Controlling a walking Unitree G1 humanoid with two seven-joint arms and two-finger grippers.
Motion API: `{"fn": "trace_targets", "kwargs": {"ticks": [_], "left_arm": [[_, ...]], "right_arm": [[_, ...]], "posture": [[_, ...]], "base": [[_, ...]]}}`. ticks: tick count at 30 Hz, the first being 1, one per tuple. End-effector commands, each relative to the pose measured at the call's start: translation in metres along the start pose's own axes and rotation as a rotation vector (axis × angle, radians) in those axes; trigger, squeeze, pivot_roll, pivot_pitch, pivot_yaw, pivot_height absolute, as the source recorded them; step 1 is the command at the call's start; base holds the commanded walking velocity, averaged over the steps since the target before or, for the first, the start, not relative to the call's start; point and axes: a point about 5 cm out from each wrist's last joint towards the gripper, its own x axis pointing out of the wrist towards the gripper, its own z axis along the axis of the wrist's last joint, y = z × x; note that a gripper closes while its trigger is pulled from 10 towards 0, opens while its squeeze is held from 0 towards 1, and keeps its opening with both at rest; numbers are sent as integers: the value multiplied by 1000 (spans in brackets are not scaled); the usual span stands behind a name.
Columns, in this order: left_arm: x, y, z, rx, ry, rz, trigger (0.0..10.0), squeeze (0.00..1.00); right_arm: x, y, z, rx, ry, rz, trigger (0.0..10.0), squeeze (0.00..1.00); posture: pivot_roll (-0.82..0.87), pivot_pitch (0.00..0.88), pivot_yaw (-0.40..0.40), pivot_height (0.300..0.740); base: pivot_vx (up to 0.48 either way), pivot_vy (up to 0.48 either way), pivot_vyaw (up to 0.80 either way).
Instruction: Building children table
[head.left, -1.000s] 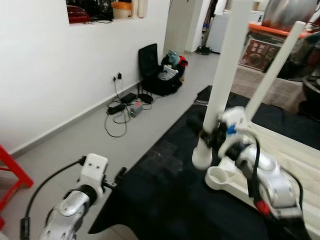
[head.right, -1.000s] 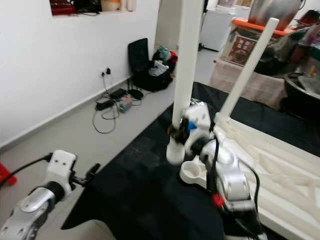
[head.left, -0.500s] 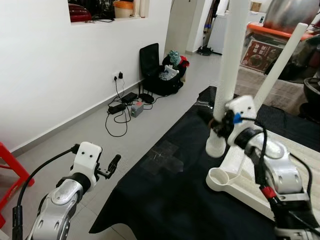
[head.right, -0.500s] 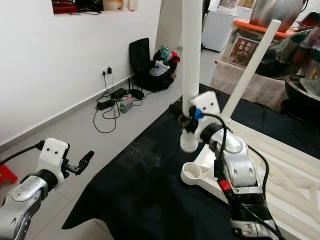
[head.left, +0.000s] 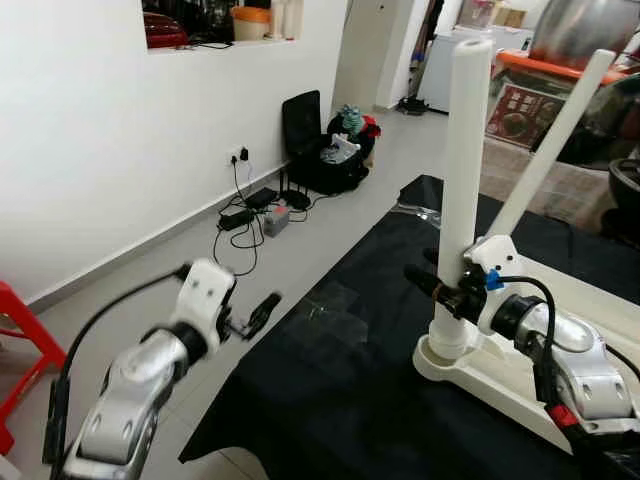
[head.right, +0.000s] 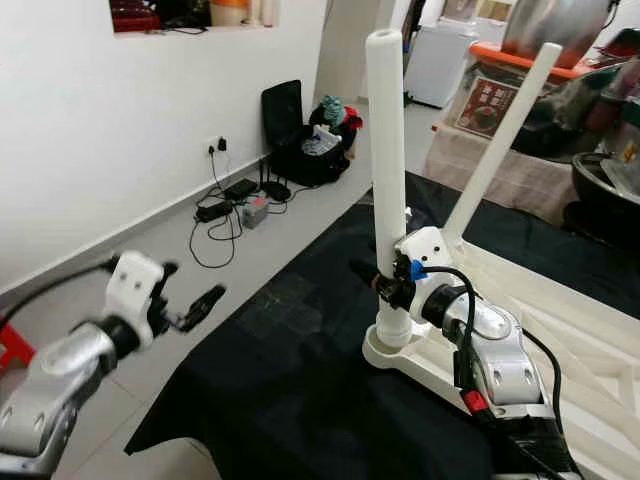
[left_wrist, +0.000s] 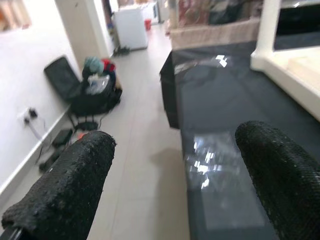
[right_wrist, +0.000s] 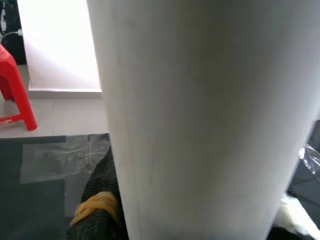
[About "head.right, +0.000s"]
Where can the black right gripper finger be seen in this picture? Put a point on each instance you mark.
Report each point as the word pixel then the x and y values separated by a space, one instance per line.
pixel 363 272

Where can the white plastic table leg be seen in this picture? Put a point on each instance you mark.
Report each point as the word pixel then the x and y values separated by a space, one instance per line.
pixel 500 140
pixel 385 150

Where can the white plastic table top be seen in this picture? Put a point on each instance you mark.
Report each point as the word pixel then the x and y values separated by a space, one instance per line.
pixel 510 385

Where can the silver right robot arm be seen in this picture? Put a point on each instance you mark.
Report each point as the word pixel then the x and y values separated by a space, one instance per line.
pixel 500 360

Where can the yellow rubber band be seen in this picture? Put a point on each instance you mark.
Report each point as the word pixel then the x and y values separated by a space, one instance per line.
pixel 378 283

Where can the black power strip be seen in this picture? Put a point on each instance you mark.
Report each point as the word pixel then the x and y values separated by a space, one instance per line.
pixel 213 210

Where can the crumpled clear plastic bag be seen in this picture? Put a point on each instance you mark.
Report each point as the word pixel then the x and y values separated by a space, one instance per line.
pixel 280 300

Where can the grey charger with red label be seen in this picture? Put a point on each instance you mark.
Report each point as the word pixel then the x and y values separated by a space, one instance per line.
pixel 255 210

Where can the black power adapter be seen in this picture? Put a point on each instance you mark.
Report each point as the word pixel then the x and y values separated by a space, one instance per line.
pixel 240 188

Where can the black cloth cover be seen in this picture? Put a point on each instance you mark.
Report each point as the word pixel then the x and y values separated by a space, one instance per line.
pixel 260 400

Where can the flat black router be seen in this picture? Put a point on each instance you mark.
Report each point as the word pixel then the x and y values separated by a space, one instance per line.
pixel 275 190

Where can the white plastic bag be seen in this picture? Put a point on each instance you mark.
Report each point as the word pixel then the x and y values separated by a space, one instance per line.
pixel 322 142

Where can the red plastic stool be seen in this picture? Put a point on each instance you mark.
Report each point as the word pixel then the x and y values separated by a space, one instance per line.
pixel 15 345

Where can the red cloth item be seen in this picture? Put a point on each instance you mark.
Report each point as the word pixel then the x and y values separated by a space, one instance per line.
pixel 353 117

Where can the beige cloth covered table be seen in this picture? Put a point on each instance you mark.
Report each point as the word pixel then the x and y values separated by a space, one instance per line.
pixel 525 185

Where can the teal plush toy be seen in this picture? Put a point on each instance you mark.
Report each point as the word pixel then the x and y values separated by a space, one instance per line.
pixel 332 108

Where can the open black suitcase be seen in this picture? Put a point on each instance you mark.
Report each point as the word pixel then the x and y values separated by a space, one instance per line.
pixel 280 110

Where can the black wok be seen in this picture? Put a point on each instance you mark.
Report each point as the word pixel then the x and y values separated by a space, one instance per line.
pixel 605 200

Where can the white appliance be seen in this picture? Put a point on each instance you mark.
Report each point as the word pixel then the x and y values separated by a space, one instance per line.
pixel 440 60

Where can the clear storage box orange lid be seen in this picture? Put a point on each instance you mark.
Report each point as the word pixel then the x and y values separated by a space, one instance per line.
pixel 500 58

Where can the dark red round object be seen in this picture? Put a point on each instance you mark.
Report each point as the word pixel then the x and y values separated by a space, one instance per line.
pixel 135 15

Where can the dark bag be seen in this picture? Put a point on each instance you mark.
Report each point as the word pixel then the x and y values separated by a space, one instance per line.
pixel 185 10

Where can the beige container orange lid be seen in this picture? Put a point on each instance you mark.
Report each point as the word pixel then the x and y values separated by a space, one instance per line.
pixel 228 10

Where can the clear plastic storage box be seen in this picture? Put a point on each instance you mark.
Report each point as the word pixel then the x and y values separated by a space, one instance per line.
pixel 624 140

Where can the brown basin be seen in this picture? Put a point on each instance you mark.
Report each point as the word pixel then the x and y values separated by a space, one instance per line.
pixel 555 30

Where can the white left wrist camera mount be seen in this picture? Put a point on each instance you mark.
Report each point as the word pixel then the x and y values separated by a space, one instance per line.
pixel 135 285

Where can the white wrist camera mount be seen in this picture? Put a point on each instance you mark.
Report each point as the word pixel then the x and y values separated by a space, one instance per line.
pixel 135 285
pixel 425 250

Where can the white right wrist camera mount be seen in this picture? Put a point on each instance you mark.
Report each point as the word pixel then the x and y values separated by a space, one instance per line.
pixel 425 250

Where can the wall socket with black plugs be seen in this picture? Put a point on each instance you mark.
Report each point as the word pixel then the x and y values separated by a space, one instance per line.
pixel 218 145

